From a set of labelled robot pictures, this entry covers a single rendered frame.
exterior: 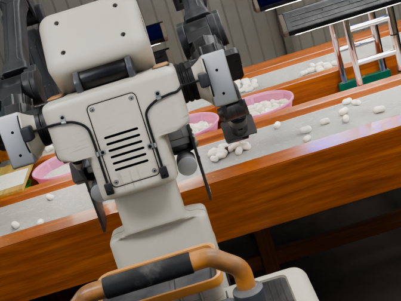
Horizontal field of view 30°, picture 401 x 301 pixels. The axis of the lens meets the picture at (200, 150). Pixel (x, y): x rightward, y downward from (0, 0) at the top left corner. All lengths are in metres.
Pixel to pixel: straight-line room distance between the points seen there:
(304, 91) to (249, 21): 1.23
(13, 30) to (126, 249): 0.60
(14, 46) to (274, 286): 0.83
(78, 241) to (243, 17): 2.14
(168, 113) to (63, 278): 0.90
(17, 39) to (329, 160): 0.93
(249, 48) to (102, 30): 2.60
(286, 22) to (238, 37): 1.70
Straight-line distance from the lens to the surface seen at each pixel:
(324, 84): 2.89
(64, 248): 2.21
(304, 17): 2.37
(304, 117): 2.53
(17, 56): 1.78
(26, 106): 1.63
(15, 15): 1.91
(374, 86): 2.60
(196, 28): 1.66
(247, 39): 4.06
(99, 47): 1.50
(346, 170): 2.19
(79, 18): 1.55
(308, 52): 3.26
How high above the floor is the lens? 1.54
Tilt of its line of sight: 19 degrees down
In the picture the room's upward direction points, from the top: 17 degrees counter-clockwise
